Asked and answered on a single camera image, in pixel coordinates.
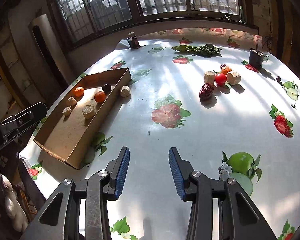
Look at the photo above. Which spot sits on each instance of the tall beige sugarcane piece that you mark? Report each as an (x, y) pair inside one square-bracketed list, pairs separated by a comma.
[(209, 77)]

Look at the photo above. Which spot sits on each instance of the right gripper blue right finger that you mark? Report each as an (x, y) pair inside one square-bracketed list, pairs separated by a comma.
[(181, 170)]

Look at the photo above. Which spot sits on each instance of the small orange kumquat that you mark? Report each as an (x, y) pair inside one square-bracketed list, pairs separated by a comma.
[(225, 70)]

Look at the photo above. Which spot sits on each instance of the barred window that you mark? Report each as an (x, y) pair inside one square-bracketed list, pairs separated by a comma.
[(78, 22)]

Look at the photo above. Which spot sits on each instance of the small beige chunk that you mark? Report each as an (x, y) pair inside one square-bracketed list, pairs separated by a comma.
[(125, 91)]

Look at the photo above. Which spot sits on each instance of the large beige sugarcane chunk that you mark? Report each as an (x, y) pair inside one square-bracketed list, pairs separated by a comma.
[(233, 78)]

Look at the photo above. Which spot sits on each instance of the round beige sugarcane slice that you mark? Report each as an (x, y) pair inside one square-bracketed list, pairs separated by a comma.
[(88, 111)]

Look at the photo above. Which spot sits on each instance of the green leafy vegetable bunch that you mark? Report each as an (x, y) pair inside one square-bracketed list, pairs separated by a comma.
[(207, 50)]

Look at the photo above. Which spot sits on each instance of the black plant pot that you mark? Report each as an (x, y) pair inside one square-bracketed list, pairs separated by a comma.
[(256, 58)]

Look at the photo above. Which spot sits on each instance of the red cherry tomato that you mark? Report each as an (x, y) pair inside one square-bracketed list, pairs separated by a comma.
[(220, 79)]

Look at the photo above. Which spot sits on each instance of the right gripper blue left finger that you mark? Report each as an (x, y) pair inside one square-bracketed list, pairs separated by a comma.
[(118, 170)]

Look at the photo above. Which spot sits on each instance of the small dark jar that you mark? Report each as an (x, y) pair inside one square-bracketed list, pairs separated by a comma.
[(133, 41)]

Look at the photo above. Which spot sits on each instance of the dark purple plum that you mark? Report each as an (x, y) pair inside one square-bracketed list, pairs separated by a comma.
[(106, 88)]

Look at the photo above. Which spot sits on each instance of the orange tangerine with stem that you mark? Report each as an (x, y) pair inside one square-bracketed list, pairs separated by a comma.
[(79, 91)]

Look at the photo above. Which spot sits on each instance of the dried red jujube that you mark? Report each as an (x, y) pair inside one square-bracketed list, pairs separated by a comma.
[(206, 91)]

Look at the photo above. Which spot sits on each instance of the fruit print tablecloth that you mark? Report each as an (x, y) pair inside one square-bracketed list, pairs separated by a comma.
[(259, 116)]

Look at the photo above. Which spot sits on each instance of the brown cardboard tray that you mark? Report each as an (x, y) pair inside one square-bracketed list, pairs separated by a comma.
[(67, 139)]

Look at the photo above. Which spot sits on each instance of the small beige sugarcane piece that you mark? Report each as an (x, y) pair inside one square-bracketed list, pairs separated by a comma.
[(71, 101)]

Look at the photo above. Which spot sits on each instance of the green bottle on sill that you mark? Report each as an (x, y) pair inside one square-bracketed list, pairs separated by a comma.
[(241, 14)]

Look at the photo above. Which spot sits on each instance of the white standing air conditioner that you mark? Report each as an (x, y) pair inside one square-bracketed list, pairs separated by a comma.
[(48, 46)]

